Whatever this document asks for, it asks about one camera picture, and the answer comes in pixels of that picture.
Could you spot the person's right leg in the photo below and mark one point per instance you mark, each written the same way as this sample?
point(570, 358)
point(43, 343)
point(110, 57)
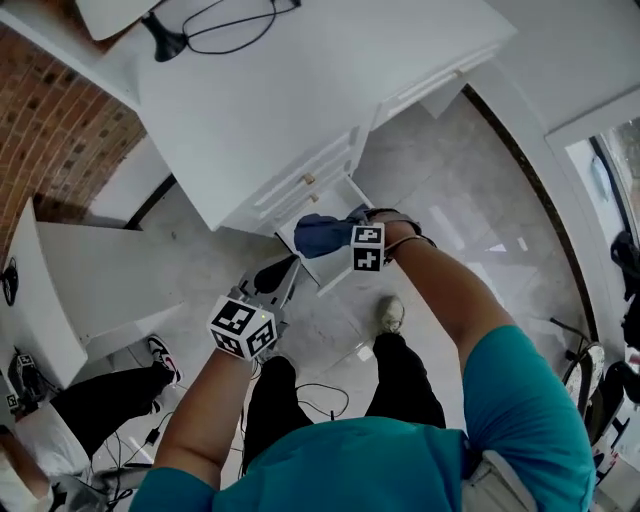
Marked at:
point(405, 380)

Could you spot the white flat panel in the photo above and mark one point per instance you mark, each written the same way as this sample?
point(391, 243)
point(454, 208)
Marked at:
point(115, 15)

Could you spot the person's teal shirt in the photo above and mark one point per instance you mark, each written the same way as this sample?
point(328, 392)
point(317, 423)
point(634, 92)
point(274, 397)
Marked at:
point(380, 465)

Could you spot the person's right forearm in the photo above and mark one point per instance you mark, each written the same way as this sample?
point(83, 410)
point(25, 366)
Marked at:
point(440, 290)

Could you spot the white desk with drawers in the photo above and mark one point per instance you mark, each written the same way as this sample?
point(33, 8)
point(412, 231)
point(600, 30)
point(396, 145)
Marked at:
point(260, 100)

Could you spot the white crumpled cloth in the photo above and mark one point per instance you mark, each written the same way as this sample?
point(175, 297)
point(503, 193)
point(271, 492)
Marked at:
point(45, 450)

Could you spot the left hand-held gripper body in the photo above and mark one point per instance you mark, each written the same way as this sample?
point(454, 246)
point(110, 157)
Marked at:
point(242, 327)

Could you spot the person's leg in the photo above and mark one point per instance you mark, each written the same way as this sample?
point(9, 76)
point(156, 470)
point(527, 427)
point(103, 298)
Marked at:
point(110, 405)
point(275, 400)
point(405, 380)

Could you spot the person's left leg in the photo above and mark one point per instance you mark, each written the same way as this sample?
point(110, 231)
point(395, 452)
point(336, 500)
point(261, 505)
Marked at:
point(275, 400)

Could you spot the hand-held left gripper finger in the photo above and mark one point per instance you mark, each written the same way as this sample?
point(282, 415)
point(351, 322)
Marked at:
point(290, 287)
point(275, 276)

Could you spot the black power adapter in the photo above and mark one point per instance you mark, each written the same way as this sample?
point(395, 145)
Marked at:
point(152, 436)

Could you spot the round wooden drawer knob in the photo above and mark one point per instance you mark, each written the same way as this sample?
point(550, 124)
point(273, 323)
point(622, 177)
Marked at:
point(308, 177)
point(314, 198)

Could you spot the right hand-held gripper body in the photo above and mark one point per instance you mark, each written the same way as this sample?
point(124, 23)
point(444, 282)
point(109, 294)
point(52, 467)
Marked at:
point(368, 247)

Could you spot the beige waist pouch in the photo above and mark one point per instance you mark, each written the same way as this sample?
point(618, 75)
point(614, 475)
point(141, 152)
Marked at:
point(497, 482)

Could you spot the black hanging clothing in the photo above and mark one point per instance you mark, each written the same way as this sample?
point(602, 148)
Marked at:
point(627, 265)

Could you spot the person's grey shoe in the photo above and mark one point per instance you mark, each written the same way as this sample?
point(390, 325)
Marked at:
point(391, 312)

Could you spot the white drawer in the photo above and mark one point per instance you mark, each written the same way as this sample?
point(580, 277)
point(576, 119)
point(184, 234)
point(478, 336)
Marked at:
point(335, 200)

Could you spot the spare hand-held gripper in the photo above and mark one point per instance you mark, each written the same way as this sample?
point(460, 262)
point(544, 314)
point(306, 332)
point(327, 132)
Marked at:
point(22, 382)

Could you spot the black stand base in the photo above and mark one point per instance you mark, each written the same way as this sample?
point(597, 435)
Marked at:
point(167, 42)

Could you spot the person's left forearm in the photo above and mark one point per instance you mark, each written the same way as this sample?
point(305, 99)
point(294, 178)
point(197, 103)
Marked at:
point(200, 425)

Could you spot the white low shelf unit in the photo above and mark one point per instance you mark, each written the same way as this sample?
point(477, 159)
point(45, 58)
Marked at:
point(90, 270)

